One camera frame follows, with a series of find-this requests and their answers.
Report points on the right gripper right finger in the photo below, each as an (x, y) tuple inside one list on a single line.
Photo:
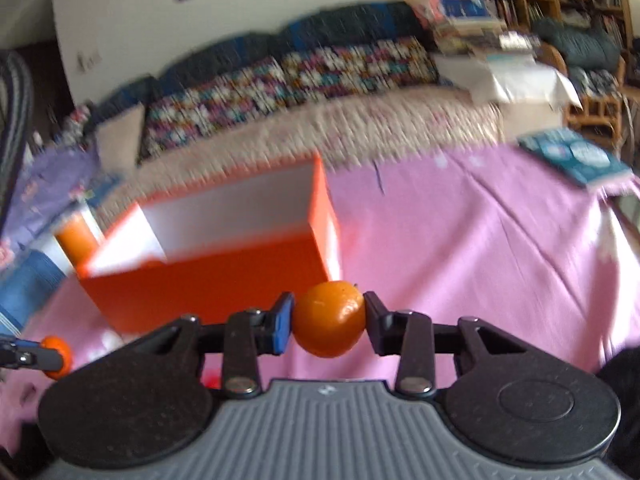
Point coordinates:
[(497, 393)]

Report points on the small orange fruit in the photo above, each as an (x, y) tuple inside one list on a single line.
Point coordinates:
[(61, 354)]

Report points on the stack of books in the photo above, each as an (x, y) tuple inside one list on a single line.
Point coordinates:
[(471, 27)]

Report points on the purple floral bedding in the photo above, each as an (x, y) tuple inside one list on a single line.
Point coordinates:
[(45, 189)]

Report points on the dark blue cushion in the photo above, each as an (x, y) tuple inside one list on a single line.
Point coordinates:
[(358, 23)]

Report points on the pink tablecloth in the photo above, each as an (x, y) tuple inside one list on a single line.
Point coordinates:
[(493, 233)]

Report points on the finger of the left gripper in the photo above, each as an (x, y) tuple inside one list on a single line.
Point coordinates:
[(19, 353)]

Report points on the floral patterned cushion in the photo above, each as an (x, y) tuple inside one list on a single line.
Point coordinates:
[(228, 100)]

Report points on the orange open box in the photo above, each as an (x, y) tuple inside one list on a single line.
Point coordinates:
[(217, 248)]

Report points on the beige pillow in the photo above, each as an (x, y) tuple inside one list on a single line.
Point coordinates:
[(118, 141)]

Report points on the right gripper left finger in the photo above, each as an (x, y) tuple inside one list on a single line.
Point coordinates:
[(146, 400)]

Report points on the large orange fruit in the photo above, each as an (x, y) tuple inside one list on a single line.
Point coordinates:
[(329, 319)]

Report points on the teal book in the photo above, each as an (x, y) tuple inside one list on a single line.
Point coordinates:
[(579, 160)]

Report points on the orange plastic cup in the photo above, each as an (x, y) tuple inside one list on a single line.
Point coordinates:
[(78, 235)]

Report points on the blue striped blanket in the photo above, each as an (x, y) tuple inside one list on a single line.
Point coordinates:
[(32, 278)]

